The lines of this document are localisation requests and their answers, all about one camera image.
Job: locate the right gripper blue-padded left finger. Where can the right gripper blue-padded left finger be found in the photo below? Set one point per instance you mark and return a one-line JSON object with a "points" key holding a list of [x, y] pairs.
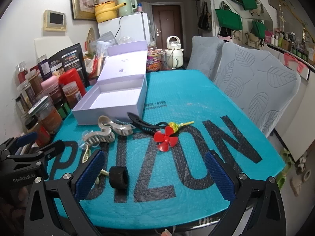
{"points": [[71, 188]]}

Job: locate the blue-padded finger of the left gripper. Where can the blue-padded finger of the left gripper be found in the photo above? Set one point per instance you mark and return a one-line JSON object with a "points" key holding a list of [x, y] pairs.
{"points": [[22, 141], [50, 151]]}

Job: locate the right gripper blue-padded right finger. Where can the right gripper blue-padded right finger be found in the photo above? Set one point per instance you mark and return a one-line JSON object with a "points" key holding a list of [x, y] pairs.
{"points": [[267, 216]]}

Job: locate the clear plastic hair clip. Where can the clear plastic hair clip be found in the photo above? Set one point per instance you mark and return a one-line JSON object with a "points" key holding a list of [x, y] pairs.
{"points": [[82, 145]]}

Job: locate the cream banana hair clip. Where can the cream banana hair clip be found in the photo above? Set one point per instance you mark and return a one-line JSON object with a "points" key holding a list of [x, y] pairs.
{"points": [[86, 155]]}

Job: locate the pearl beige claw clip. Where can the pearl beige claw clip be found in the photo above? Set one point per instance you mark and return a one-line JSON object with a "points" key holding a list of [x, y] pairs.
{"points": [[106, 123]]}

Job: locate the black long hair clip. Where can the black long hair clip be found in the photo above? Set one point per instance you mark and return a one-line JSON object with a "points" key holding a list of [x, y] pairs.
{"points": [[145, 126]]}

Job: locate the red propeller hair clip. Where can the red propeller hair clip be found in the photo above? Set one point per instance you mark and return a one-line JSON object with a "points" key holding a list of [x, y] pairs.
{"points": [[166, 139]]}

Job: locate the yellow lollipop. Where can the yellow lollipop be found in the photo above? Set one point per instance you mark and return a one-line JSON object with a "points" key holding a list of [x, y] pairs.
{"points": [[175, 127]]}

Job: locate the large spice jar silver lid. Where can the large spice jar silver lid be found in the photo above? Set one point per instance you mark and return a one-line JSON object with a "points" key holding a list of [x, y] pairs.
{"points": [[47, 114]]}

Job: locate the brown spice jar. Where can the brown spice jar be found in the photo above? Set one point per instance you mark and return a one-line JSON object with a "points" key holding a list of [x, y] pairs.
{"points": [[72, 94]]}

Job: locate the red cylinder bottle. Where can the red cylinder bottle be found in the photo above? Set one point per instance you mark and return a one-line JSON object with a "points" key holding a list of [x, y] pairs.
{"points": [[72, 76]]}

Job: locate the purple label bottle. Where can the purple label bottle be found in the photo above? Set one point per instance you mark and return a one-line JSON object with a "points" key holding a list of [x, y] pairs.
{"points": [[44, 68]]}

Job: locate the black snack bag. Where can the black snack bag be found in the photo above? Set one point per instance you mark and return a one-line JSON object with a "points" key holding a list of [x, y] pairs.
{"points": [[68, 58]]}

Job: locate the lavender open gift box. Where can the lavender open gift box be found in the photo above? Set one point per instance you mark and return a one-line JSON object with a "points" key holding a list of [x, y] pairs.
{"points": [[121, 87]]}

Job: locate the red snack packet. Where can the red snack packet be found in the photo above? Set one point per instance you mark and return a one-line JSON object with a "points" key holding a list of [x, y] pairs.
{"points": [[95, 66]]}

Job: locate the near grey leaf chair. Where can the near grey leaf chair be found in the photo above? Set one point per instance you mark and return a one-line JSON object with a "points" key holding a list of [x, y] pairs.
{"points": [[258, 83]]}

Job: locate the grey leaf chair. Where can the grey leaf chair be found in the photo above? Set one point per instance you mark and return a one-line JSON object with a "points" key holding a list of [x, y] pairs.
{"points": [[206, 55], [258, 83]]}

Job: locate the instant noodle cup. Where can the instant noodle cup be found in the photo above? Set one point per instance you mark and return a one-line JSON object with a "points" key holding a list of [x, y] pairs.
{"points": [[154, 62]]}

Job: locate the white mini fridge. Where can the white mini fridge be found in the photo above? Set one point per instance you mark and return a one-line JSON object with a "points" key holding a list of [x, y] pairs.
{"points": [[135, 26]]}

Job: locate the yellow pot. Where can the yellow pot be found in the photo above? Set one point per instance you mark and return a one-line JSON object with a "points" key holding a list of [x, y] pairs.
{"points": [[107, 11]]}

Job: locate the gold framed picture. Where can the gold framed picture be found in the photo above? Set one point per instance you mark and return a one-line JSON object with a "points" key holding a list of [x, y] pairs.
{"points": [[83, 9]]}

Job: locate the white cream kettle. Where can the white cream kettle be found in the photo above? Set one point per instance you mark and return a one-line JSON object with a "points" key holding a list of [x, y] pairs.
{"points": [[174, 52]]}

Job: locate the far grey leaf chair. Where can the far grey leaf chair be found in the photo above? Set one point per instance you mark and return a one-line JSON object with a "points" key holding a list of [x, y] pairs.
{"points": [[206, 55]]}

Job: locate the green electric kettle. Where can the green electric kettle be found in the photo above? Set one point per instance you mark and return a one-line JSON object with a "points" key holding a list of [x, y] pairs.
{"points": [[128, 8]]}

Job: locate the brown entrance door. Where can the brown entrance door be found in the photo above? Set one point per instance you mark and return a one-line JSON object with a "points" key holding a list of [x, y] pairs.
{"points": [[167, 22]]}

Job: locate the green tote bag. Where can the green tote bag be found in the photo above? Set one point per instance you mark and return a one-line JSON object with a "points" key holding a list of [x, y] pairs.
{"points": [[229, 19]]}

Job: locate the black hanging handbag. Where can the black hanging handbag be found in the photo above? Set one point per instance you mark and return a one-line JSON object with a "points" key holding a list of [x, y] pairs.
{"points": [[204, 22]]}

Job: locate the wall intercom panel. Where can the wall intercom panel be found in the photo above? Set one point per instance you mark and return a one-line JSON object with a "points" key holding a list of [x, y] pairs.
{"points": [[54, 21]]}

